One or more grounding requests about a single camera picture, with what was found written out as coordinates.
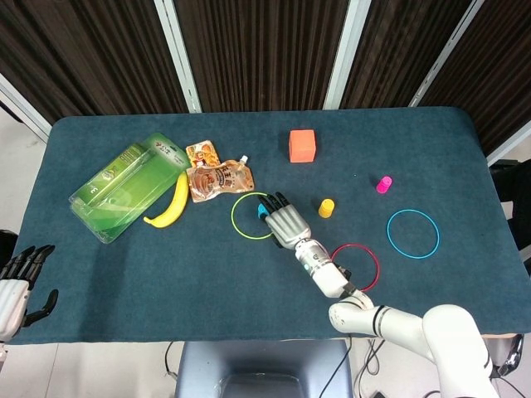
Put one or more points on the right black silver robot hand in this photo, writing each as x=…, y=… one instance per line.
x=288, y=226

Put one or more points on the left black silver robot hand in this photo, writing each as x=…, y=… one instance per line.
x=12, y=302

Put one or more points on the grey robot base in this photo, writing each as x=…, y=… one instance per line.
x=265, y=369

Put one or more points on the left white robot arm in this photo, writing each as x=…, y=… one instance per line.
x=2, y=350

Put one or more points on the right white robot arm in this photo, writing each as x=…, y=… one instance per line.
x=448, y=331

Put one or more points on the blue small cup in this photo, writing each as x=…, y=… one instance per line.
x=261, y=212

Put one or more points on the yellow small cup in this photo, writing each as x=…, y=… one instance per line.
x=326, y=208

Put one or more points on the pink small cup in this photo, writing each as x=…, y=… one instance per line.
x=383, y=185

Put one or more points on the black bulky object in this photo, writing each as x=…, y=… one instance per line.
x=6, y=248
x=516, y=199

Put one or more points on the orange foam cube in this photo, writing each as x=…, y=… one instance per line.
x=303, y=146

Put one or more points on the brown spout pouch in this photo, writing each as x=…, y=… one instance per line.
x=215, y=180

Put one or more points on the orange snack packet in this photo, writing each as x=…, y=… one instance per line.
x=203, y=152

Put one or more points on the yellow toy banana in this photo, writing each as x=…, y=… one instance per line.
x=174, y=203

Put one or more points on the teal table cloth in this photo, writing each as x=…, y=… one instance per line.
x=166, y=298

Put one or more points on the green clear plastic package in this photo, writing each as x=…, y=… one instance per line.
x=120, y=186

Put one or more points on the dark brown partition panel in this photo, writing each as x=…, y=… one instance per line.
x=398, y=49
x=261, y=54
x=498, y=62
x=83, y=54

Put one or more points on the white partition post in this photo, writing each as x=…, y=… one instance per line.
x=25, y=112
x=178, y=54
x=510, y=143
x=346, y=54
x=441, y=54

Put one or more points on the black curved bracket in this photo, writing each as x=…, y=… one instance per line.
x=516, y=352

